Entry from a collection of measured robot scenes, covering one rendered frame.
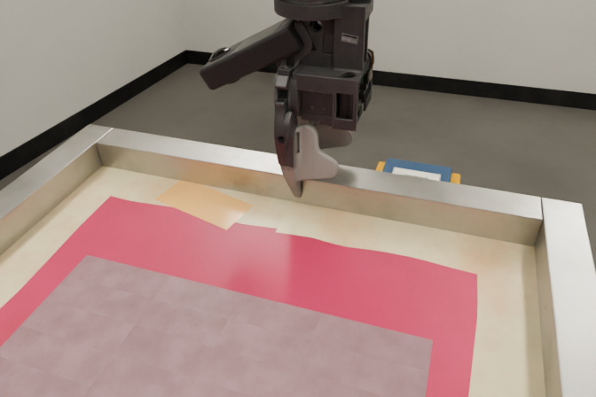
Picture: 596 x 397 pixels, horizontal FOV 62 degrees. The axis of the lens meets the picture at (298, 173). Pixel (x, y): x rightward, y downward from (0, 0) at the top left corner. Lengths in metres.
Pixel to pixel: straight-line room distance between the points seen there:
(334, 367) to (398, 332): 0.06
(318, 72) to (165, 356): 0.28
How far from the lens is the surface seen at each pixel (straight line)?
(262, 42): 0.47
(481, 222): 0.53
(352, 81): 0.45
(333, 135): 0.56
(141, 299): 0.49
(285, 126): 0.47
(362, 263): 0.49
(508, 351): 0.46
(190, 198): 0.59
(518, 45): 3.70
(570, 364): 0.42
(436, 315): 0.46
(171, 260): 0.52
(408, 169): 0.77
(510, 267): 0.52
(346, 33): 0.45
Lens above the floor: 1.35
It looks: 31 degrees down
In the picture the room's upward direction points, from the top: straight up
